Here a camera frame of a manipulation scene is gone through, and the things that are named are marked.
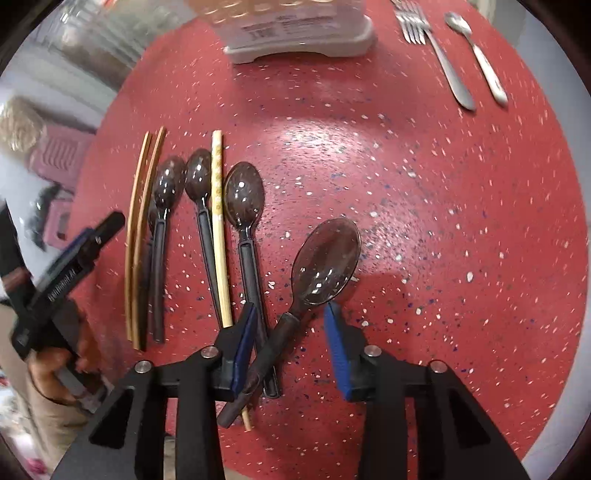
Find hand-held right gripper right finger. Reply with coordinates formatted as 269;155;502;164
323;302;532;480

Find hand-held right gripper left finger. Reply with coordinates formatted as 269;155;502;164
51;302;259;480

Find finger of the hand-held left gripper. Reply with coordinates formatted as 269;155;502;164
41;211;126;297

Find large dark plastic spoon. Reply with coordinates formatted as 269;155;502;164
216;217;363;428

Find light patterned bamboo chopstick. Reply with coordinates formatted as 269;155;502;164
211;130;254;432

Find beige plastic utensil holder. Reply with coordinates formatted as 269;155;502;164
187;0;377;64

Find person's left hand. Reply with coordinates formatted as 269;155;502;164
28;313;103;402

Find pink plastic stool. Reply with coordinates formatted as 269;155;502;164
30;127;95;195

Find person's beige pants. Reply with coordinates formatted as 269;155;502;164
0;305;93;462

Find clear bag of peanuts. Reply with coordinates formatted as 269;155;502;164
0;97;47;153

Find sliding glass door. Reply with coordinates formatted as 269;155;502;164
41;0;199;116

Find metal fork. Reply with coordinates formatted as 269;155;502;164
399;9;428;46
390;0;477;112

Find metal spoon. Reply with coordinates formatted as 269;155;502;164
444;11;509;108

